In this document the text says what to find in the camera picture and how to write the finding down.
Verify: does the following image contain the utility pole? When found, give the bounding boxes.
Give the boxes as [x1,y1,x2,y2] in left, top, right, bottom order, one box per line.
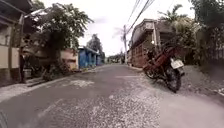
[122,24,129,65]

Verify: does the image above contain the tall dark tree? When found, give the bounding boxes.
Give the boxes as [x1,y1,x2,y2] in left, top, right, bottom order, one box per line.
[85,33,106,63]

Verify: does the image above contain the blue building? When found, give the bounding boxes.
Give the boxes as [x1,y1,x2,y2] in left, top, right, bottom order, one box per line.
[77,45,103,70]

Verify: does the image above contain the grey asphalt road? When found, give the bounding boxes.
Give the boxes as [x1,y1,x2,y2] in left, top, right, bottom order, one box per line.
[0,63,224,128]

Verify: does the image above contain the motorcycle with red rack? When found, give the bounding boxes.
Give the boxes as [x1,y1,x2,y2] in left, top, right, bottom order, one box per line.
[142,41,186,94]

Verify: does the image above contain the large leafy tree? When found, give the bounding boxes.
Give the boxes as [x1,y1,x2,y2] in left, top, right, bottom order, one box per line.
[31,3,94,81]

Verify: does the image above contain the grey gravel strip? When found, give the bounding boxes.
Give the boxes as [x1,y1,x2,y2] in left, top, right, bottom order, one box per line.
[179,64,224,98]

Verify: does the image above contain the pale concrete verge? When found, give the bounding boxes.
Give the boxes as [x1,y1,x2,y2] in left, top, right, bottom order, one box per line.
[0,66,101,103]

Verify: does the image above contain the group of trees behind fence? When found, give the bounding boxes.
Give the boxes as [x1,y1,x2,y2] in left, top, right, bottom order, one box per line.
[158,0,224,68]

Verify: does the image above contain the grey house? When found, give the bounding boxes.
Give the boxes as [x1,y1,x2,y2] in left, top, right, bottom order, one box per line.
[0,0,44,86]

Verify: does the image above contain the beige boundary wall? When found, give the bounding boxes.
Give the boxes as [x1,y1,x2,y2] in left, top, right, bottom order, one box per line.
[59,48,80,72]

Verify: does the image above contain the overhead wires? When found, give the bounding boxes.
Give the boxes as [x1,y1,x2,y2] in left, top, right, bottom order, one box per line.
[125,0,156,34]

